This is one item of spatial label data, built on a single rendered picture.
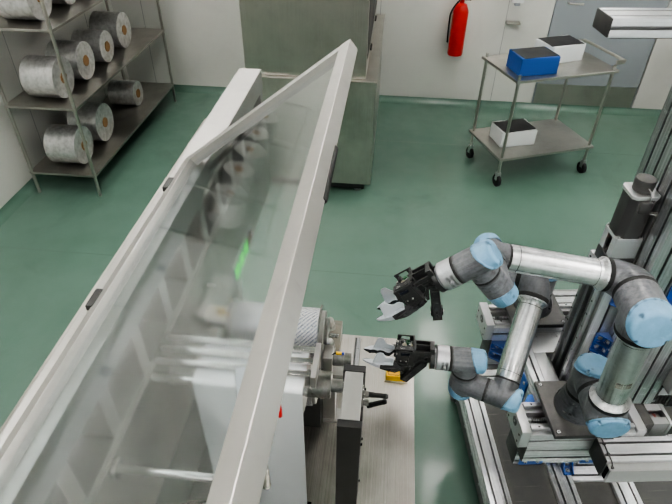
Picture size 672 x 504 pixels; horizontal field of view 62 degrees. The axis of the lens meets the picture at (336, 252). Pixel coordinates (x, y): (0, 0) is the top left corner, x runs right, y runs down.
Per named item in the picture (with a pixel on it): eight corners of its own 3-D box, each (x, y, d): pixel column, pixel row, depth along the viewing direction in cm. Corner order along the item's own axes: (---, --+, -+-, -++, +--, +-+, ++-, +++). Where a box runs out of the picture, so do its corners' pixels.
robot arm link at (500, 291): (515, 273, 147) (494, 246, 142) (523, 302, 139) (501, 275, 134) (489, 286, 151) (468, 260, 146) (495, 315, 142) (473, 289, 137)
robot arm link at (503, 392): (559, 273, 183) (515, 416, 171) (526, 263, 187) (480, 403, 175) (564, 261, 172) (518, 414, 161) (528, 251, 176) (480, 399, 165)
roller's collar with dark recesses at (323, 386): (329, 404, 131) (329, 387, 127) (304, 402, 132) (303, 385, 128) (332, 382, 136) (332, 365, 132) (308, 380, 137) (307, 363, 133)
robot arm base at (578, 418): (590, 388, 195) (598, 369, 189) (607, 425, 184) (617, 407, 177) (547, 388, 195) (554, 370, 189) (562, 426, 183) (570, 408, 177)
